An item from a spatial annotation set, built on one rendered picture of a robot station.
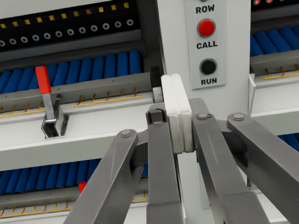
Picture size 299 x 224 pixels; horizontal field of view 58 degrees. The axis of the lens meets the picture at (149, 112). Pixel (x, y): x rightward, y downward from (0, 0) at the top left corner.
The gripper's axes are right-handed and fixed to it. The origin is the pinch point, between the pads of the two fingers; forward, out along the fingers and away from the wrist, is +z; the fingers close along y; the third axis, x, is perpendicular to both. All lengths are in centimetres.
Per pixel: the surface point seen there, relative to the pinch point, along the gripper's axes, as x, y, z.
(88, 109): -6.7, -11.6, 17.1
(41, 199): -24.3, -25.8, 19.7
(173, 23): 4.0, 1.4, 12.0
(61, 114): -6.0, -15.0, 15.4
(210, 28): 3.0, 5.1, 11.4
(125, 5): 5.3, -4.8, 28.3
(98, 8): 5.5, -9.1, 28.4
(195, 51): 0.7, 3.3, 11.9
